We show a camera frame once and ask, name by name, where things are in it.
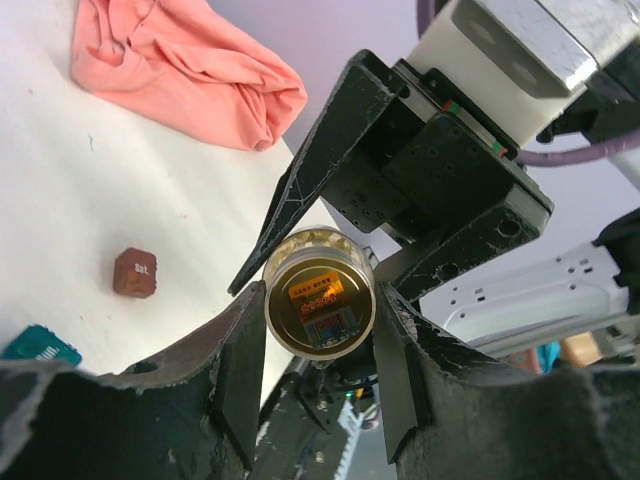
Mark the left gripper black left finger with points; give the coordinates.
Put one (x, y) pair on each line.
(190, 411)

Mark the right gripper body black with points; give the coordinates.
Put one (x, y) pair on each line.
(432, 159)

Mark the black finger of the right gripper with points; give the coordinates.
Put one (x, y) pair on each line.
(364, 90)
(453, 250)

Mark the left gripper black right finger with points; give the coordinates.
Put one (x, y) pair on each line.
(452, 412)

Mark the glass pill bottle yellow pills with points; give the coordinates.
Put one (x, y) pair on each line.
(320, 301)

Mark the teal pill box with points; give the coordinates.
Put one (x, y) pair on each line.
(37, 342)

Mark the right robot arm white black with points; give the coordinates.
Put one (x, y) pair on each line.
(590, 287)

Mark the red pill box right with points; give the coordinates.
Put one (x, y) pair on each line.
(135, 274)

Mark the pink shirt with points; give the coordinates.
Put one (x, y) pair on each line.
(181, 64)

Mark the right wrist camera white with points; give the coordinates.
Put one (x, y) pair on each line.
(523, 62)

